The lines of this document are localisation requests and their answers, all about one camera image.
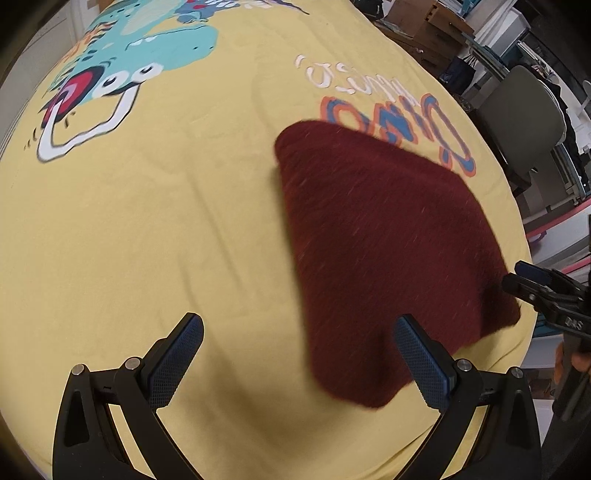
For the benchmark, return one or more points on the grey green chair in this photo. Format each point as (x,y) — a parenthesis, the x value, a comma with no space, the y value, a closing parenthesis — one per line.
(521,120)

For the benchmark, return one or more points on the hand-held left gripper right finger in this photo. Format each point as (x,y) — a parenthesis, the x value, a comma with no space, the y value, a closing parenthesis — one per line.
(422,360)

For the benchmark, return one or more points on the pink floor mat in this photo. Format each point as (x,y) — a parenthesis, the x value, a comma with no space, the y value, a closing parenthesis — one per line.
(558,221)

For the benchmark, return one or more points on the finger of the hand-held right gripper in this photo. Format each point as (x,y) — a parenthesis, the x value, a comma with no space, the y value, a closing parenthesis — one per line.
(538,274)
(526,288)

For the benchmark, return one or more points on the dark red knit sweater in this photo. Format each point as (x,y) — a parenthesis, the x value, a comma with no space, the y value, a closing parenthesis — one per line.
(383,240)

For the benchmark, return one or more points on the dark blue bag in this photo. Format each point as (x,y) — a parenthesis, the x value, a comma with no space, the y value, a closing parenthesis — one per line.
(459,71)

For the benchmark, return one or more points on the yellow cartoon printed blanket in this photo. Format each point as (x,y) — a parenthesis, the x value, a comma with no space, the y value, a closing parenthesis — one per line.
(161,221)

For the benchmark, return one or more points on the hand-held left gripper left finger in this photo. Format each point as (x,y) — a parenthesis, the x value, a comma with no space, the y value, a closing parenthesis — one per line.
(178,360)

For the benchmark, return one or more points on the person's right hand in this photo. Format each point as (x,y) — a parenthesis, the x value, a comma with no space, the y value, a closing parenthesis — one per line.
(581,362)

